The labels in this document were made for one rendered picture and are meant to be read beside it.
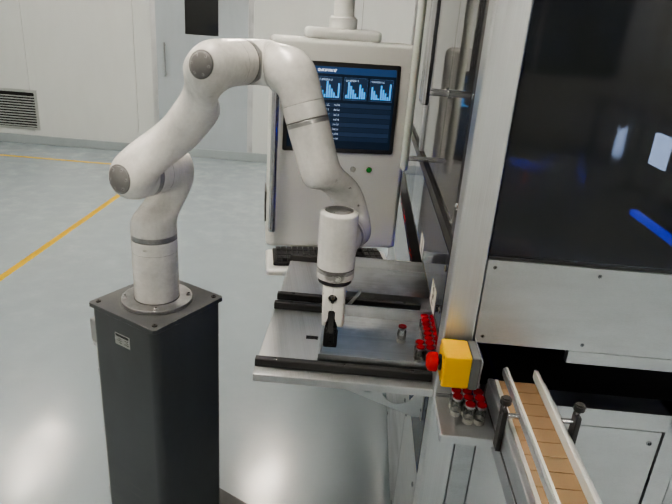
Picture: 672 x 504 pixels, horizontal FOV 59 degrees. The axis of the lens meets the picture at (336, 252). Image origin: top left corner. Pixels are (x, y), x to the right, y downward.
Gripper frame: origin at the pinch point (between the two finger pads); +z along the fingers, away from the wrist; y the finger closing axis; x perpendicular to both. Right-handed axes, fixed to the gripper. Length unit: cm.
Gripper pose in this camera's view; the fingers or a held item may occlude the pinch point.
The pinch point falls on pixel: (330, 338)
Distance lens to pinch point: 140.2
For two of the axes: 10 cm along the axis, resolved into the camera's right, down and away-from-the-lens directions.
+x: -10.0, -0.8, 0.3
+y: 0.6, -3.7, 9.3
